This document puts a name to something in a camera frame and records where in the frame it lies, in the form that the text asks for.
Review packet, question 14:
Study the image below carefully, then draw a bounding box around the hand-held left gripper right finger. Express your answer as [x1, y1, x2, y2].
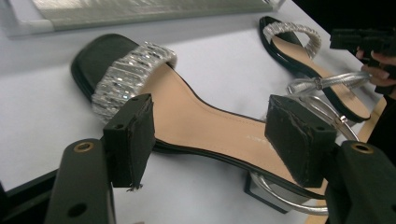
[263, 94, 339, 189]

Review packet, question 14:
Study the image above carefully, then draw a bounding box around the clear two-tier shoe rack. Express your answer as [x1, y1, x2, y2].
[0, 0, 286, 39]

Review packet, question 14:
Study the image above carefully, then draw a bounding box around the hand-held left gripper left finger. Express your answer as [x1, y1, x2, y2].
[102, 92, 157, 191]

